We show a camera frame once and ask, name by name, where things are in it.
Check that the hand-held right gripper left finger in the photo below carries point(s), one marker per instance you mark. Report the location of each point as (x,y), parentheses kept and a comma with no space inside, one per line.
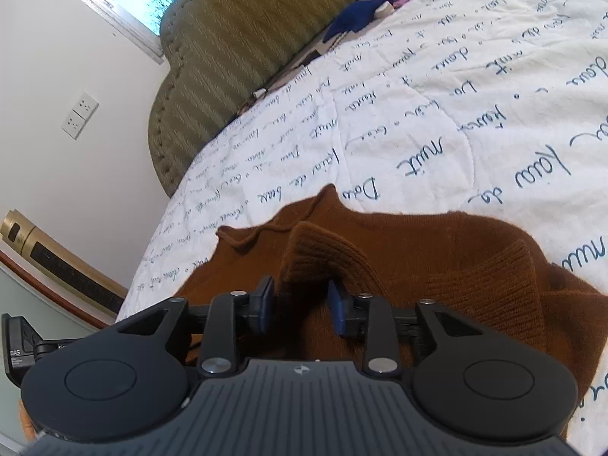
(262,308)

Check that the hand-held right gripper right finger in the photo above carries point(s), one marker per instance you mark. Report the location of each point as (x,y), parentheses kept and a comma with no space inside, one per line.
(338,311)

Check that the brown knit sweater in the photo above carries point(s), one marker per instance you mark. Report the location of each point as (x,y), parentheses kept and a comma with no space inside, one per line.
(427,256)

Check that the golden wooden chair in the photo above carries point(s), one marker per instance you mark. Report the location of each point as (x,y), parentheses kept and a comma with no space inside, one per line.
(52,256)

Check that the white charger plug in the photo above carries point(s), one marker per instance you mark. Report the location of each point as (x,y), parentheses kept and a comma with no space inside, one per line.
(260,94)

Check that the white script-printed quilt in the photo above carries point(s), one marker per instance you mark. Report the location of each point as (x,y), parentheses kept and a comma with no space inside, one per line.
(427,104)

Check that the olive padded headboard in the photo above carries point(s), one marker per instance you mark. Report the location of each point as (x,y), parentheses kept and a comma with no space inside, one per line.
(237,57)

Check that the dark blue cloth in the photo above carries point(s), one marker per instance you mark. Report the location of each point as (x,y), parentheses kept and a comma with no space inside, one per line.
(354,19)

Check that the small white object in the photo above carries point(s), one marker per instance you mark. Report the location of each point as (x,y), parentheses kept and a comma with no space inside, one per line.
(384,9)

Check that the white wall socket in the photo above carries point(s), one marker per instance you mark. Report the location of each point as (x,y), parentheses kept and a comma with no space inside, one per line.
(73,126)
(86,103)

